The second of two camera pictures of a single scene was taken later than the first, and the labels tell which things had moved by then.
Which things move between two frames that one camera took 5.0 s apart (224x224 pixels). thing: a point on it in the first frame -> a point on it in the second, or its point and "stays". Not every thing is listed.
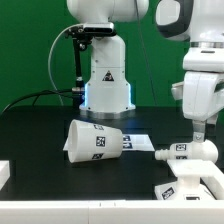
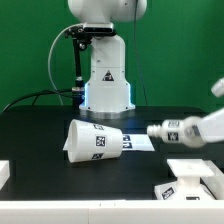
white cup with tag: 88,142 stays
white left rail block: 5,172 stays
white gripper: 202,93 -> 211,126
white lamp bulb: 205,150 -> 177,131
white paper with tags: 130,142 stays
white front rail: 111,211 stays
